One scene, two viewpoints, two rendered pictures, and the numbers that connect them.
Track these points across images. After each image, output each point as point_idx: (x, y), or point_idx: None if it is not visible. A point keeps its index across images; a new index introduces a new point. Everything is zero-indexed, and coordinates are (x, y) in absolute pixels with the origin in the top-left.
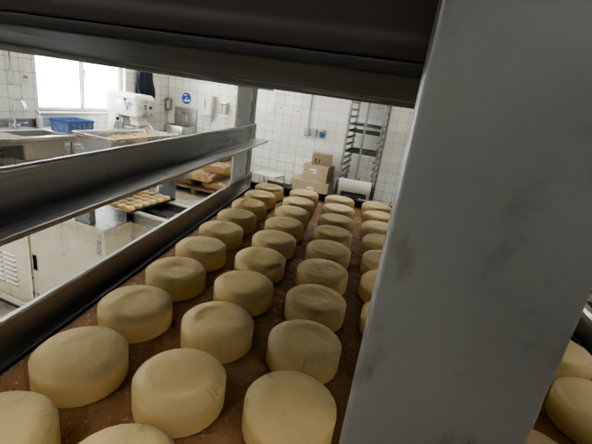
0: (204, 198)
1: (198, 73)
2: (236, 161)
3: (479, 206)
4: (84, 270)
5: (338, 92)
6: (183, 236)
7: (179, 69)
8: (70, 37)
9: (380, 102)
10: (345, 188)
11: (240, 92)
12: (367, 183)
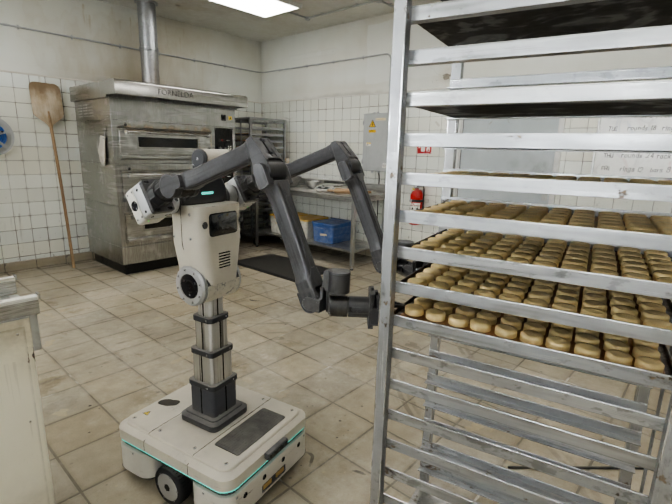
0: (493, 88)
1: (641, 3)
2: (404, 81)
3: None
4: (627, 82)
5: (640, 15)
6: None
7: (667, 1)
8: None
9: (543, 29)
10: (214, 157)
11: (407, 23)
12: (226, 150)
